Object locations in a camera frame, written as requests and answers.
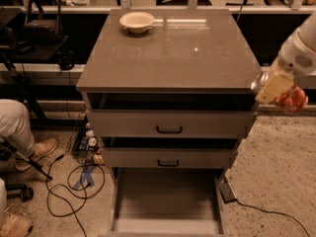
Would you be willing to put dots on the black dumbbell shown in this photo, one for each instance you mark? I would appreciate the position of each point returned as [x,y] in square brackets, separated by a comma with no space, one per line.
[21,191]

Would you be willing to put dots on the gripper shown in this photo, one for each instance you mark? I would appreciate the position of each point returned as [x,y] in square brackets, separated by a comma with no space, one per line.
[295,59]

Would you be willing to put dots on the white ceramic bowl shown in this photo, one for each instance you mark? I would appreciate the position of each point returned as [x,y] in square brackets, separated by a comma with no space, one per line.
[137,22]

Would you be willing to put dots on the blue tape on floor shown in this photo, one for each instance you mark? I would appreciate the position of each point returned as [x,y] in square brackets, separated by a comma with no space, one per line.
[85,180]

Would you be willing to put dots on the grey top drawer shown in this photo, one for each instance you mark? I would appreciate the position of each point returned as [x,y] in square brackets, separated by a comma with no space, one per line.
[163,123]

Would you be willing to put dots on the black bag with handles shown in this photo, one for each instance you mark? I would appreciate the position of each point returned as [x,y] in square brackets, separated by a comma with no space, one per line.
[39,30]

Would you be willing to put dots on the tan shoe near corner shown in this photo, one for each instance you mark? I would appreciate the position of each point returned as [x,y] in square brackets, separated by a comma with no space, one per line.
[12,225]

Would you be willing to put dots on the black crate of items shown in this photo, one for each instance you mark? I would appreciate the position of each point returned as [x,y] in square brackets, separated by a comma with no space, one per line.
[86,148]

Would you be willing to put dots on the grey open bottom drawer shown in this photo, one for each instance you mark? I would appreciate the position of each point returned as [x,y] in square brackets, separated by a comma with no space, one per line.
[166,202]

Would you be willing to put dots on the black power adapter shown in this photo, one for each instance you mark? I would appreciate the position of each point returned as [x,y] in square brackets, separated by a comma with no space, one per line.
[227,192]

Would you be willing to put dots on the grey drawer cabinet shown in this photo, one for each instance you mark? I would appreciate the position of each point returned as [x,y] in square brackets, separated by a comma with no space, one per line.
[191,61]

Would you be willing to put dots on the black headphones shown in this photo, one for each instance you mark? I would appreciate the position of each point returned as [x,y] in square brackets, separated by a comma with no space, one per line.
[65,60]

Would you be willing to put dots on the grey middle drawer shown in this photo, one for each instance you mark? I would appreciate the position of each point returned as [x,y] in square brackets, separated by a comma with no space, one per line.
[213,153]

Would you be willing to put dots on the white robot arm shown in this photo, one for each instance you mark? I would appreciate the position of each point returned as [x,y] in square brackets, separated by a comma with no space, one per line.
[296,57]

